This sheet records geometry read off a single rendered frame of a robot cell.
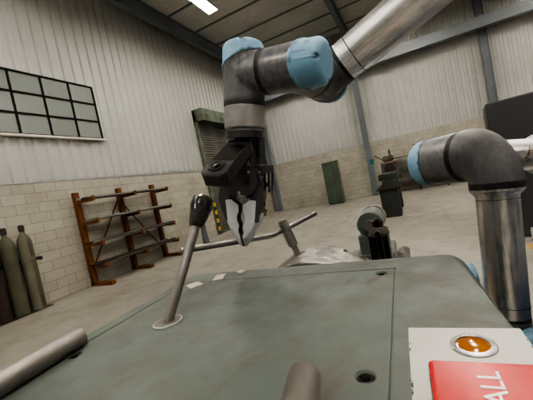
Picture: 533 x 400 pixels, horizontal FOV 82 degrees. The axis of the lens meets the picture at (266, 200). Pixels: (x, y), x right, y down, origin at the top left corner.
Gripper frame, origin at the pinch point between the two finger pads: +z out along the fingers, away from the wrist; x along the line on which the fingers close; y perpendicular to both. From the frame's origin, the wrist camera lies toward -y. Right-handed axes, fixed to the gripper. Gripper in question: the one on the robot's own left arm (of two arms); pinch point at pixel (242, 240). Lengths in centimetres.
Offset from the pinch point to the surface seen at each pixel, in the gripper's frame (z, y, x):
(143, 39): -406, 738, 726
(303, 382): -1.3, -32.7, -21.3
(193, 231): -5.4, -16.1, -1.3
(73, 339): 4.9, -28.3, 6.7
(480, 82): -309, 1424, -310
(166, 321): 4.7, -21.6, -0.8
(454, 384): -2.0, -30.6, -29.4
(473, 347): -1.5, -25.4, -31.3
